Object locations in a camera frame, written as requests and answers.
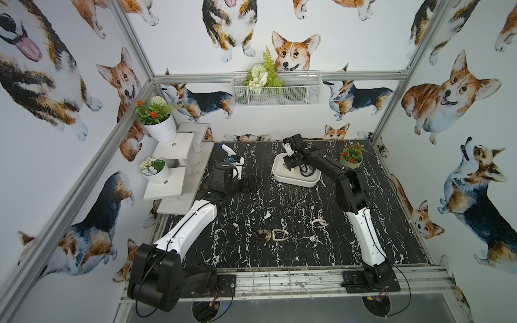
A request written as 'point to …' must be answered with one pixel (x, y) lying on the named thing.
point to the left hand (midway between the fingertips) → (252, 173)
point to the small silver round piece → (312, 238)
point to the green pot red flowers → (351, 156)
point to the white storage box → (294, 176)
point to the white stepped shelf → (176, 194)
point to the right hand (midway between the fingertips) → (286, 159)
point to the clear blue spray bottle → (229, 152)
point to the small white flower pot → (155, 169)
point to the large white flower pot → (157, 117)
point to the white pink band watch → (318, 223)
